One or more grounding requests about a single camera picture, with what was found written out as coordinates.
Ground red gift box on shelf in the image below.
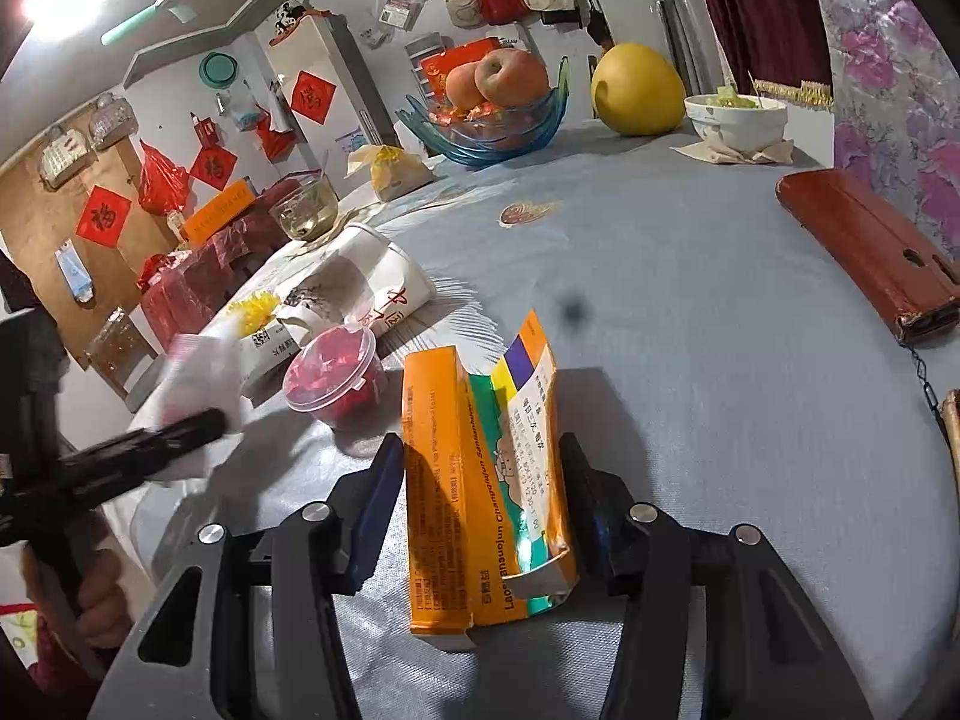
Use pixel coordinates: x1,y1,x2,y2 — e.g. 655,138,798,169
415,37,501,101

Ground yellow pomelo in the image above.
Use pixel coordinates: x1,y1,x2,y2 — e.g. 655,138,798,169
590,43,686,137

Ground small paper carton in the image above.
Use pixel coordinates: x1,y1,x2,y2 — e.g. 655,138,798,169
239,320,299,388

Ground left red apple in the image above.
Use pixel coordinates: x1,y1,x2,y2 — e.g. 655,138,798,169
444,62,487,112

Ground floral plastic wall cover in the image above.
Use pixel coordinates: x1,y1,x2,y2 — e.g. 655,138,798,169
818,0,958,259

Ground orange gift box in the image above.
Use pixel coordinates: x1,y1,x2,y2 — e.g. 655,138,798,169
182,179,256,249

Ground red apple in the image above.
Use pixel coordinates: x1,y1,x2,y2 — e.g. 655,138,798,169
473,49,550,107
444,62,487,112

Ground brown leather wallet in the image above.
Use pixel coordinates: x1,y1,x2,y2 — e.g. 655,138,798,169
776,169,958,346

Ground white bowl with food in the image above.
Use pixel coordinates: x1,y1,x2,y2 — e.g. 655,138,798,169
685,89,788,153

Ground dark red curtain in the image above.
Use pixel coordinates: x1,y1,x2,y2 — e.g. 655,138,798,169
704,0,832,91

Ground glass bowl with spoon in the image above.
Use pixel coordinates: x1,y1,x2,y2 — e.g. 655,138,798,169
268,174,338,242

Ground blue glass fruit bowl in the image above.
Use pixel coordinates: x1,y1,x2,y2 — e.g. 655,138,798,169
397,57,569,169

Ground orange medicine box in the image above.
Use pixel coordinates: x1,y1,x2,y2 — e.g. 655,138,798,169
402,314,579,652

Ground light blue tablecloth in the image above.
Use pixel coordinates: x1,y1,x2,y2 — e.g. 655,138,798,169
130,122,958,718

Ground wooden chair grey cushion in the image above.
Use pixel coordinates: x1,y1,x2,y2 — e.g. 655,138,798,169
86,307,164,413

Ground right red apple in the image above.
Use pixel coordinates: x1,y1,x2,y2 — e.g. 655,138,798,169
473,49,550,107

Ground yellow bagged bread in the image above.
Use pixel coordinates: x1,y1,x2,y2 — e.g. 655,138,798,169
347,145,436,203

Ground white floral tissue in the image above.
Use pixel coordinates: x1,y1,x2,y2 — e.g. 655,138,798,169
130,333,242,484

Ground person's left hand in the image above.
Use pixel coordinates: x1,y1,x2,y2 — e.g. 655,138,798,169
21,546,132,655

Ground clear tub red contents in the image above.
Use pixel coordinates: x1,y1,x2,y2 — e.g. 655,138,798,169
281,325,386,429

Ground red cloth side table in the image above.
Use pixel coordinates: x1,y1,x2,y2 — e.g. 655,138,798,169
140,176,299,351

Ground white refrigerator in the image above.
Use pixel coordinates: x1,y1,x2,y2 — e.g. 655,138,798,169
262,11,400,199

